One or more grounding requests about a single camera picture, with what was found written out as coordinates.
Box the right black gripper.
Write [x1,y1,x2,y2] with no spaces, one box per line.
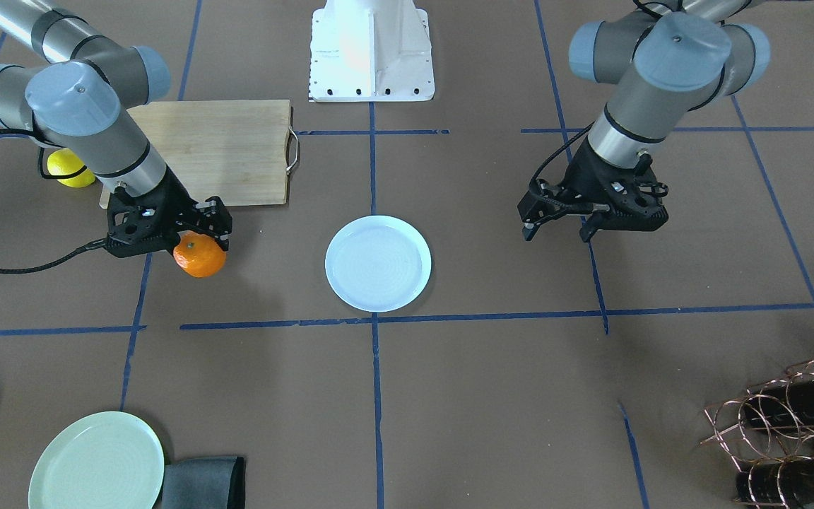
[105,168,233,258]

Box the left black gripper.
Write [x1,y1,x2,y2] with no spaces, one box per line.
[517,141,669,244]

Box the orange mandarin fruit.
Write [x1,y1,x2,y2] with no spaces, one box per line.
[172,231,228,278]

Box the light blue plate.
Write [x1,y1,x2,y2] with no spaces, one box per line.
[325,215,432,313]

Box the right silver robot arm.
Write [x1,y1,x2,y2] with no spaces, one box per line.
[0,1,232,257]

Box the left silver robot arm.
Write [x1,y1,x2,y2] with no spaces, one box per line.
[517,1,771,242]

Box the light green plate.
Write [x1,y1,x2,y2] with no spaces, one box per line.
[27,411,165,508]

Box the bamboo cutting board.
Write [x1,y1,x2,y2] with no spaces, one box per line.
[129,99,298,207]

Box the lower yellow lemon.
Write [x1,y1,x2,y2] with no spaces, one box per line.
[42,148,96,188]

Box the folded dark grey cloth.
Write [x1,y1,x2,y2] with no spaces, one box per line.
[160,455,247,508]

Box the dark wine bottle upper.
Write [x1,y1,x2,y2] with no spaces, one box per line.
[743,380,814,428]

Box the dark wine bottle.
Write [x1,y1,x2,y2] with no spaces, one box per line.
[743,380,814,428]
[736,460,814,508]

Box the dark wine bottle lower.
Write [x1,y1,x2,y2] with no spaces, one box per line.
[736,460,814,508]

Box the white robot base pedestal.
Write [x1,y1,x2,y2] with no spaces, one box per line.
[308,1,436,103]

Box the copper wire bottle rack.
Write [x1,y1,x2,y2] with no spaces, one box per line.
[704,360,814,508]

